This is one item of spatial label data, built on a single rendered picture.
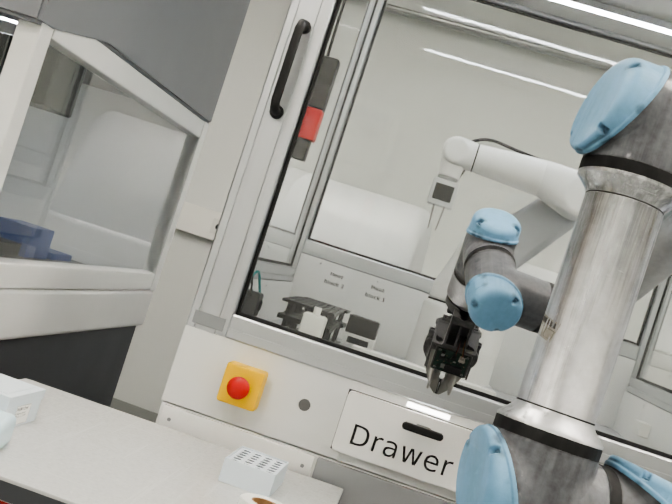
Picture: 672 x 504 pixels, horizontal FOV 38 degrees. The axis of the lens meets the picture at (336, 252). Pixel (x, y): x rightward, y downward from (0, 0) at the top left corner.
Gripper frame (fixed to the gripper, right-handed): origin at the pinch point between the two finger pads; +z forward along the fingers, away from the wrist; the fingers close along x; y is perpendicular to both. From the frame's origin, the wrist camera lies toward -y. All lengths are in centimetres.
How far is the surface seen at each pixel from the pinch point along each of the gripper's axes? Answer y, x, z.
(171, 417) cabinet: 4, -44, 24
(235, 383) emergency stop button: 3.6, -33.5, 11.5
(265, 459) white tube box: 16.6, -23.3, 13.0
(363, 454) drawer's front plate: 2.2, -8.5, 19.1
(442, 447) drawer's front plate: -1.1, 4.3, 14.4
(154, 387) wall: -234, -128, 261
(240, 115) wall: -321, -129, 138
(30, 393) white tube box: 30, -58, 1
